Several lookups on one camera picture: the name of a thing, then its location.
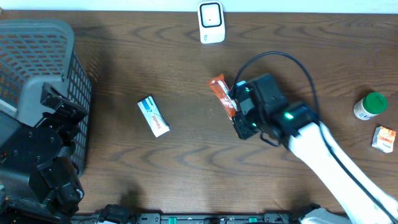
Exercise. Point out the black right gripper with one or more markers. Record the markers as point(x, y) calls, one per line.
point(243, 131)

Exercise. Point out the orange snack bar wrapper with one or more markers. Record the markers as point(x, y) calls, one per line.
point(221, 90)

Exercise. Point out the white Panadol medicine box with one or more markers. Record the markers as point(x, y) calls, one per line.
point(153, 116)

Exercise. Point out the green lid white jar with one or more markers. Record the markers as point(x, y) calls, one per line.
point(370, 106)

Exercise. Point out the orange white snack packet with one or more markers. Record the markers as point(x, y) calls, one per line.
point(383, 139)

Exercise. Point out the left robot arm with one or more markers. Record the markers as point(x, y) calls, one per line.
point(39, 180)

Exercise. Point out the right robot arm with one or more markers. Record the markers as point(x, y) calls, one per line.
point(311, 141)

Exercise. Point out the white barcode scanner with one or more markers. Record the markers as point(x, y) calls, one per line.
point(211, 22)

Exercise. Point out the grey plastic basket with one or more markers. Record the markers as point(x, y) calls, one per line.
point(35, 52)

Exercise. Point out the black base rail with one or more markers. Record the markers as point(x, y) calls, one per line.
point(312, 214)

